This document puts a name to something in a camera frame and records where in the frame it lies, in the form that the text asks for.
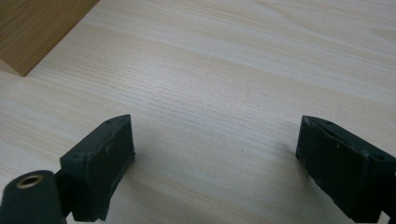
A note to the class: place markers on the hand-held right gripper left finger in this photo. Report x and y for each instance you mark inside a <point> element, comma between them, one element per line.
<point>99,161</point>

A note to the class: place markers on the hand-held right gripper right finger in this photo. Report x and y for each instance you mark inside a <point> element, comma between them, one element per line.
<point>345,168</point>

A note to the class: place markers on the brown wooden box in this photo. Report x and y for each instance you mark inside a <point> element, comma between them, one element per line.
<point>37,29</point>

